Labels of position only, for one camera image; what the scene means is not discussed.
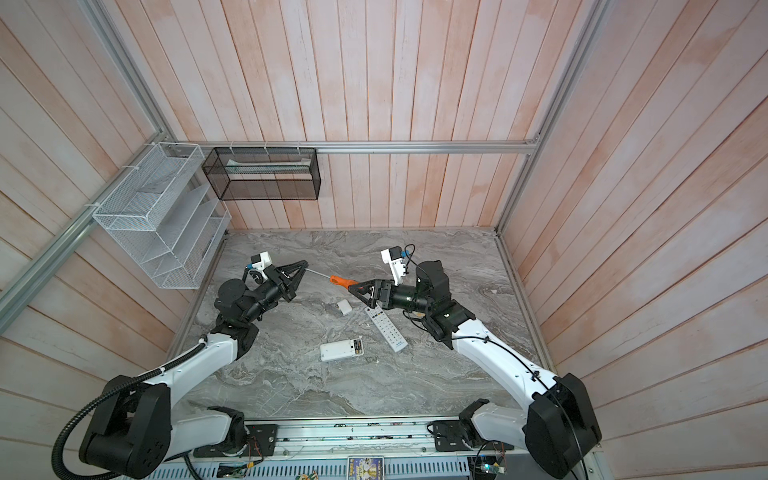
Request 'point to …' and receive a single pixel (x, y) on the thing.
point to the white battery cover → (344, 306)
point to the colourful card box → (365, 468)
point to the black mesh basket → (265, 173)
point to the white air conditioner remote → (342, 349)
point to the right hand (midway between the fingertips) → (357, 291)
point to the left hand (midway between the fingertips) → (309, 266)
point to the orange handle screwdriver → (346, 283)
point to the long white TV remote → (386, 327)
